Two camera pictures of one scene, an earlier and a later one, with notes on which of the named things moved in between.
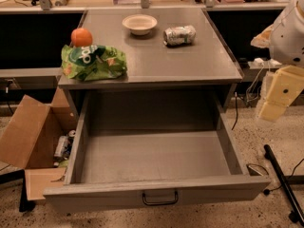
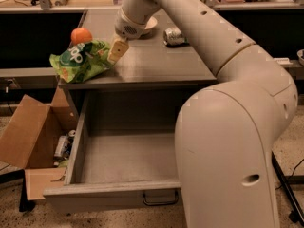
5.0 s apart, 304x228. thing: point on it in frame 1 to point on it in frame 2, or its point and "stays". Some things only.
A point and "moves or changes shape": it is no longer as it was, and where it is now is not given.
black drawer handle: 161,203 stays
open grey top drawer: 137,149 stays
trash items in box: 64,146 stays
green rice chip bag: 92,63 moves or changes shape
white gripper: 287,38 to 129,28
